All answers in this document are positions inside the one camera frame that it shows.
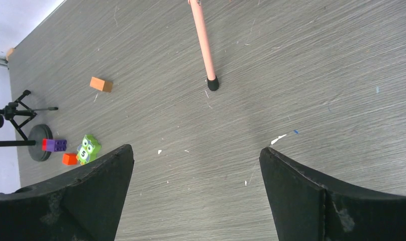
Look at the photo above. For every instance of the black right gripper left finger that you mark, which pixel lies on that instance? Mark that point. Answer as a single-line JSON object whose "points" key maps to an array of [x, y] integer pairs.
{"points": [[84, 203]]}

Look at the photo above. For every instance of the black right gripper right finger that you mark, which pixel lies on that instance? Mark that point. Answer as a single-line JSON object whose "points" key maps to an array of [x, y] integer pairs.
{"points": [[309, 205]]}

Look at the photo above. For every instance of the pink music stand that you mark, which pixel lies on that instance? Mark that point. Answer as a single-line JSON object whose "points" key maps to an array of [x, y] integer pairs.
{"points": [[198, 16]]}

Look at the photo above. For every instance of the small red-orange cube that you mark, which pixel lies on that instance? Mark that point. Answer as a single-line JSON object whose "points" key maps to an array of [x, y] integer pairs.
{"points": [[70, 159]]}

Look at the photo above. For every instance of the green owl number block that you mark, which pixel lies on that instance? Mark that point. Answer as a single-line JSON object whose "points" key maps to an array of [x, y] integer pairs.
{"points": [[88, 150]]}

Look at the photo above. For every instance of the purple and red brick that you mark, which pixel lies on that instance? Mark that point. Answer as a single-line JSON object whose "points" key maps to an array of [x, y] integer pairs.
{"points": [[52, 145]]}

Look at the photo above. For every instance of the orange wooden block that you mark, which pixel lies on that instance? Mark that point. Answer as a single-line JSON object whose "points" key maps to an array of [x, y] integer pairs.
{"points": [[101, 85]]}

